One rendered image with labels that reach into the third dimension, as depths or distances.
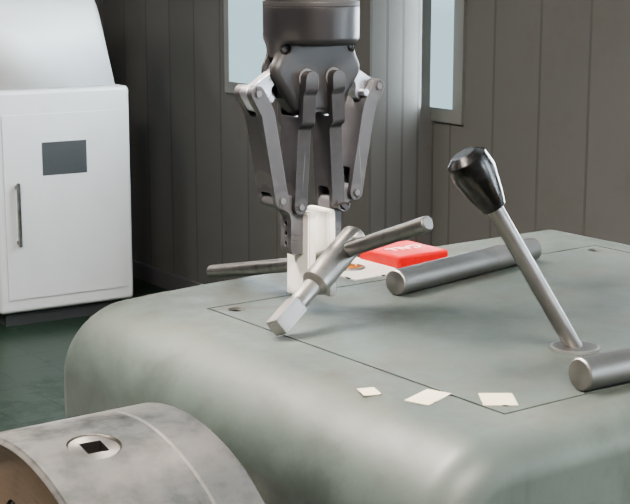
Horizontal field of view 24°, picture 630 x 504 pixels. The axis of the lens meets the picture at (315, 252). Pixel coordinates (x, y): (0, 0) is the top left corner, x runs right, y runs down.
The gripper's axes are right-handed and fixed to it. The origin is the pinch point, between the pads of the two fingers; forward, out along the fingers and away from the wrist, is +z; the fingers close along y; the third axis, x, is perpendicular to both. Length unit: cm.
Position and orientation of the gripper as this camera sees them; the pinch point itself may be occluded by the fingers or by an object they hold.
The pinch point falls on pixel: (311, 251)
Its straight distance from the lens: 116.2
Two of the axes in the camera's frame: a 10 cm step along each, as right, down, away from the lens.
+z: 0.0, 9.8, 2.0
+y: -8.1, 1.2, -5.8
